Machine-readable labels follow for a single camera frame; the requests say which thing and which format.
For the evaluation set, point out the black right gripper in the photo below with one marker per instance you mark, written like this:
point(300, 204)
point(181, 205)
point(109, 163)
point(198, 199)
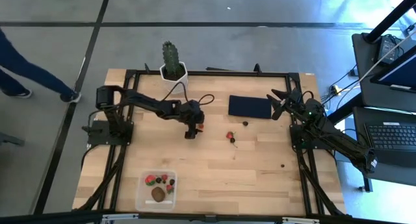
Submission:
point(295, 102)

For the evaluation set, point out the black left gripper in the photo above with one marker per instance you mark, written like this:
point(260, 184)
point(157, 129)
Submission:
point(191, 113)

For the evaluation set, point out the red strawberry green leaves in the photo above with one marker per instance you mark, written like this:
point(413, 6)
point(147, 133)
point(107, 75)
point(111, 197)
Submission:
point(169, 189)
point(201, 126)
point(229, 135)

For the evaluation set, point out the blackberry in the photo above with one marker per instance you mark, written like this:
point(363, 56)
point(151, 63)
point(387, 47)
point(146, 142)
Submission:
point(245, 123)

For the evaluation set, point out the red strawberry half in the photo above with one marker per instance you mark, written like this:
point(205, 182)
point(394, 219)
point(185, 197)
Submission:
point(164, 177)

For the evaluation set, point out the dark blueberry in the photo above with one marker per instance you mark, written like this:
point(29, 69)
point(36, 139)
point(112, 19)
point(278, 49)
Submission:
point(158, 180)
point(172, 181)

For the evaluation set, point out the brown kiwi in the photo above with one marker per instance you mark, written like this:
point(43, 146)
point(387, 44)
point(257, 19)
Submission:
point(158, 194)

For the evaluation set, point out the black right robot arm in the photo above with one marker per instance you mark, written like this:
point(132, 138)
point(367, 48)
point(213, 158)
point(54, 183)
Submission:
point(341, 143)

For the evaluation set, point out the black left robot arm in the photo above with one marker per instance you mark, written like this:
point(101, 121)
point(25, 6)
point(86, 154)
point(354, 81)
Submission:
point(146, 104)

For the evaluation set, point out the clear plastic tupperware container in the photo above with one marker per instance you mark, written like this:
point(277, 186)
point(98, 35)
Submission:
point(143, 201)

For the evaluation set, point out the folded dark blue cloth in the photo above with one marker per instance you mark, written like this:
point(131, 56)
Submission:
point(250, 106)

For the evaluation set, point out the white plant pot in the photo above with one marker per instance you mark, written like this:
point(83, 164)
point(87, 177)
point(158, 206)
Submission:
point(167, 82)

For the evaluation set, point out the dark cherry green stem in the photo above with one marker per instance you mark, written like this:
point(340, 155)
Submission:
point(232, 140)

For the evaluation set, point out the tall green cactus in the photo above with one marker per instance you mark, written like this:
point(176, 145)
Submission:
point(171, 60)

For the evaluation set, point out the yellow power plug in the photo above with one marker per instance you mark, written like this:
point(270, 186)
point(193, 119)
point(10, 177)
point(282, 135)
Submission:
point(336, 89)

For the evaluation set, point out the red and green fruit piece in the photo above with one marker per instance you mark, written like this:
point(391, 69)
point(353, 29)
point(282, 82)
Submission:
point(149, 180)

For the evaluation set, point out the black office desk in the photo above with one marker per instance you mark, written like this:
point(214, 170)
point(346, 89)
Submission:
point(367, 87)
point(390, 173)

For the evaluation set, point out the laptop with black keyboard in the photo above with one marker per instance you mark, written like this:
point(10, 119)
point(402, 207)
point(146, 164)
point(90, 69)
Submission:
point(390, 136)

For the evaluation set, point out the black power adapter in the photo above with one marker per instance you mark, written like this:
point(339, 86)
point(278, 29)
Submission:
point(388, 48)

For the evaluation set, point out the black computer monitor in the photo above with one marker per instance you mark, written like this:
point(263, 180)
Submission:
point(403, 71)

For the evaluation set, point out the black diagonal pole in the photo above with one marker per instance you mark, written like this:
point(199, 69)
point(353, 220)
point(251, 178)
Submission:
point(390, 17)

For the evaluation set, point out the person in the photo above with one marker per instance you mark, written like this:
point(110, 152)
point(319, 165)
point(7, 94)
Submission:
point(19, 66)

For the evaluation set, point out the black frame foot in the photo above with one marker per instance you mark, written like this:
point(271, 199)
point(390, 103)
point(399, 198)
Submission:
point(257, 68)
point(147, 68)

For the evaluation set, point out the black aluminium table frame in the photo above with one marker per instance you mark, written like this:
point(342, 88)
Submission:
point(227, 73)

